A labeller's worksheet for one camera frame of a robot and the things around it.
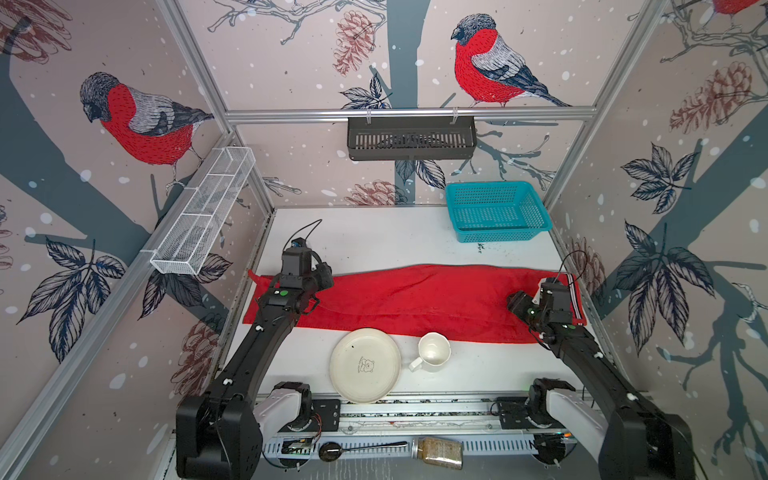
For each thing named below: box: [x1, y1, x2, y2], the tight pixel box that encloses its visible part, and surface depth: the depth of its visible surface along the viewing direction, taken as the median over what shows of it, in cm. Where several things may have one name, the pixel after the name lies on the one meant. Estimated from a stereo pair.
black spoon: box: [319, 441, 408, 462], surface depth 69 cm
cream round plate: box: [329, 328, 402, 404], surface depth 83 cm
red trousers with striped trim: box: [242, 265, 586, 343], surface depth 92 cm
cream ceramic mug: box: [408, 332, 451, 372], surface depth 78 cm
